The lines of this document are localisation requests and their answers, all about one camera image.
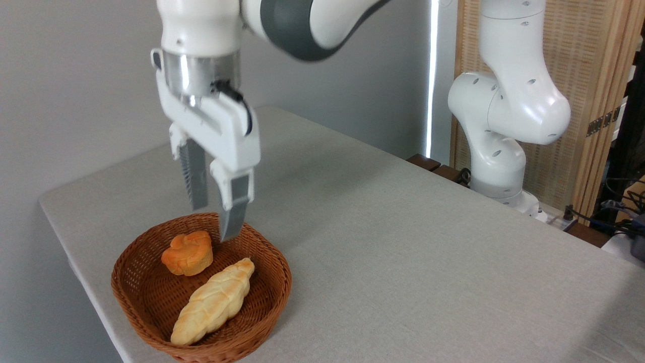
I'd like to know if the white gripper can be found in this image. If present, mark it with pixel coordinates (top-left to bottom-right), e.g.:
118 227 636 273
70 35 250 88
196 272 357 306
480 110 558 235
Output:
150 48 262 243

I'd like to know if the long braided bread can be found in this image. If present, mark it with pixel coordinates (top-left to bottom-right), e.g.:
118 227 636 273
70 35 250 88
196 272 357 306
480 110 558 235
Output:
170 258 256 347

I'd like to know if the round orange bread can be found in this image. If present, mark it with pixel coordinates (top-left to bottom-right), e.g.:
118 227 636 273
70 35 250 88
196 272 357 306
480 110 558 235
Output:
161 230 214 277

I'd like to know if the brown wicker basket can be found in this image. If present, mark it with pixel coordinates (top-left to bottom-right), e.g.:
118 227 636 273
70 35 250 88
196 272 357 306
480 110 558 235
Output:
111 212 293 363

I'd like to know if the grey tablecloth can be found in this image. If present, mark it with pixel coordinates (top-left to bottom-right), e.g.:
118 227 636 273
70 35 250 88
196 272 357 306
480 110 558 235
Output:
39 106 645 363

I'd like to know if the brown wooden block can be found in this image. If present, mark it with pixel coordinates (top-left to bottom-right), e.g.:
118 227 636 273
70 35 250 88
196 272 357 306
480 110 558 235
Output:
406 153 442 172
432 164 472 189

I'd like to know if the metal screen hinge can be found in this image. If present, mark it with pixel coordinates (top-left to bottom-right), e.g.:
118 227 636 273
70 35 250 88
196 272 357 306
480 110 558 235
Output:
586 107 621 138

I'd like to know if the bamboo folding screen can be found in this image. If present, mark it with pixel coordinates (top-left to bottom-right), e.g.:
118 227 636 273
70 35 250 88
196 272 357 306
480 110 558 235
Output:
450 0 645 225

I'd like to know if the black metal stand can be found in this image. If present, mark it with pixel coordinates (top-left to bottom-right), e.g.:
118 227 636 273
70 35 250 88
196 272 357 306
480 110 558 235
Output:
595 35 645 237

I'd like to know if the blue grey device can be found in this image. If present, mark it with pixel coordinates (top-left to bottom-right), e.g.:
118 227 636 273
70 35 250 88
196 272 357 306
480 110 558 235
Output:
629 214 645 263

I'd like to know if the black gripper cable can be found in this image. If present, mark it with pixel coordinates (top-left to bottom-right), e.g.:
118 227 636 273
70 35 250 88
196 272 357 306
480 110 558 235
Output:
211 79 253 137

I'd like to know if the black cable bundle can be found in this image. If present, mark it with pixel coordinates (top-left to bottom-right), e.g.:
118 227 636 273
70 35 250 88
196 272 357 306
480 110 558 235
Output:
563 176 645 238

